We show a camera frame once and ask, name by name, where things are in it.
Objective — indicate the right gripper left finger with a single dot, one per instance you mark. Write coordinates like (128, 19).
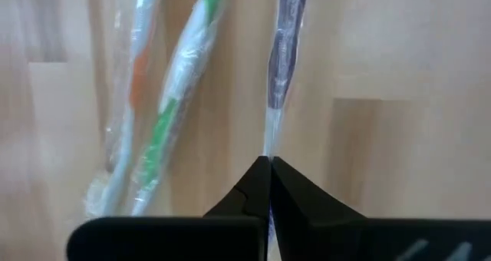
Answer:
(192, 242)

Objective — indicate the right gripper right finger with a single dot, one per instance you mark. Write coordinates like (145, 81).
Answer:
(345, 242)

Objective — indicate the green toothbrush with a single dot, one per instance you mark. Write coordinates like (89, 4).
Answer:
(184, 69)

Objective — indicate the orange toothbrush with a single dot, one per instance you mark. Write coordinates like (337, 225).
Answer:
(138, 73)

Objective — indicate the purple toothbrush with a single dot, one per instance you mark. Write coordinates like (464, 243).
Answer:
(284, 61)

